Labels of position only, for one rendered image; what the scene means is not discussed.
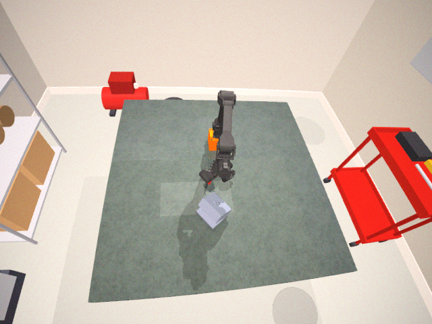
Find grey sloped panel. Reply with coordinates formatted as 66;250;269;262
196;193;232;229

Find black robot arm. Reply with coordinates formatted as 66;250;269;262
213;90;237;182

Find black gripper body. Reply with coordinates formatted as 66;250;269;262
199;159;218;183

